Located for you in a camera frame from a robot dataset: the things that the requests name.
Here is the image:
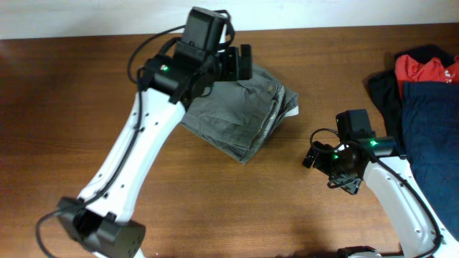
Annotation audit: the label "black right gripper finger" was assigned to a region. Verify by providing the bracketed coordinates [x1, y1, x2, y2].
[302, 141, 324, 168]
[327, 174, 362, 195]

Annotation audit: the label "grey shorts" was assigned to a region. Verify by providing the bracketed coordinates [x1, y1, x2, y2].
[181, 64, 299, 164]

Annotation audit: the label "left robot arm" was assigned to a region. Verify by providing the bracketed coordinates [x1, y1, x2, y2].
[57, 7, 252, 258]

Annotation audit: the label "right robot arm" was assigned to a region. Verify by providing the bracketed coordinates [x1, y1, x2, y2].
[302, 109, 458, 257]

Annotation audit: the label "black garment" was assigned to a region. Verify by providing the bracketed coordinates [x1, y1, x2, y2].
[366, 44, 455, 155]

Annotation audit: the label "navy blue garment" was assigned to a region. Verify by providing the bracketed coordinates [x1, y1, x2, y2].
[402, 82, 458, 238]

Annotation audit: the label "red garment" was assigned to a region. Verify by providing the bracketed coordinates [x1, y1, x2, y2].
[395, 54, 458, 98]

